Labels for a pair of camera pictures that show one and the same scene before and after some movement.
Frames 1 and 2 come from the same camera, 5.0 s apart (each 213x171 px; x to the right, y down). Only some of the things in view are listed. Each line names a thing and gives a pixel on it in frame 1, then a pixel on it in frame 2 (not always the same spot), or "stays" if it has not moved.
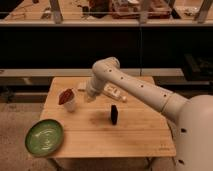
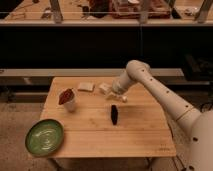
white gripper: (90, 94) to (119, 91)
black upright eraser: (114, 114) stays
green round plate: (43, 137) stays
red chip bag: (66, 96) stays
